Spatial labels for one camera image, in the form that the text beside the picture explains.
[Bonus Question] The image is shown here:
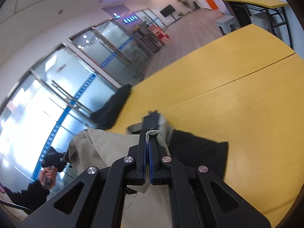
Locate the grey and black jacket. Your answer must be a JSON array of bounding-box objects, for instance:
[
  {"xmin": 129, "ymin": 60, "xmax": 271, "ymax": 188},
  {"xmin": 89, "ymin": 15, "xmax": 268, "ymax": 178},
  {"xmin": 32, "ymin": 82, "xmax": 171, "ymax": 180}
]
[{"xmin": 64, "ymin": 112, "xmax": 228, "ymax": 227}]

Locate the person left forearm black sleeve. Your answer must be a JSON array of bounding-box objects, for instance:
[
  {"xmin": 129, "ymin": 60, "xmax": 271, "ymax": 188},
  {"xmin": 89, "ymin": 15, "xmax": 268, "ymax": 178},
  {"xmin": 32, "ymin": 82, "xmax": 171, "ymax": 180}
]
[{"xmin": 1, "ymin": 180, "xmax": 50, "ymax": 211}]

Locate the person left hand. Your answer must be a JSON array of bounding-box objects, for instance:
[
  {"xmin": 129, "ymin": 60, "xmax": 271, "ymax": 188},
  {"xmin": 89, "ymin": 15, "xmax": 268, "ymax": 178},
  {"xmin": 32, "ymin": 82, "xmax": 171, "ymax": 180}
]
[{"xmin": 39, "ymin": 166, "xmax": 58, "ymax": 189}]

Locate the black garment on table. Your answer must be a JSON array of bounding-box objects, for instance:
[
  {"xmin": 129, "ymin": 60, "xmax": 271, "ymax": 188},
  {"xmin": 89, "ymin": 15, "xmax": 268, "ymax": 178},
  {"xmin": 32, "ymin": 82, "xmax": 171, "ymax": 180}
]
[{"xmin": 90, "ymin": 84, "xmax": 132, "ymax": 130}]

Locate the red crates stack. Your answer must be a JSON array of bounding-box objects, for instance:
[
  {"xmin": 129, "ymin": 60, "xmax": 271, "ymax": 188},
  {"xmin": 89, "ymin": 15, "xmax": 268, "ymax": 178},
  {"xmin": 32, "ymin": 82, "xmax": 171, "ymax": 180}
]
[{"xmin": 148, "ymin": 25, "xmax": 170, "ymax": 45}]

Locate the grey plastic stool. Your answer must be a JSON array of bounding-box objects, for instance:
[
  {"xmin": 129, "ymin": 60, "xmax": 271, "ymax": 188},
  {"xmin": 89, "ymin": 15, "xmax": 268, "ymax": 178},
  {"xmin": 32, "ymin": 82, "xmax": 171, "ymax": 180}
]
[{"xmin": 216, "ymin": 15, "xmax": 241, "ymax": 36}]

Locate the wall television screen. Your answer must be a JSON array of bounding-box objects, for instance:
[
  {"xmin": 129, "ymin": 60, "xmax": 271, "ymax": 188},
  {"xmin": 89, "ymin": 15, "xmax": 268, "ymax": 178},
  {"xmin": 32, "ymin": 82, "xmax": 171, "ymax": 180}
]
[{"xmin": 160, "ymin": 5, "xmax": 176, "ymax": 17}]

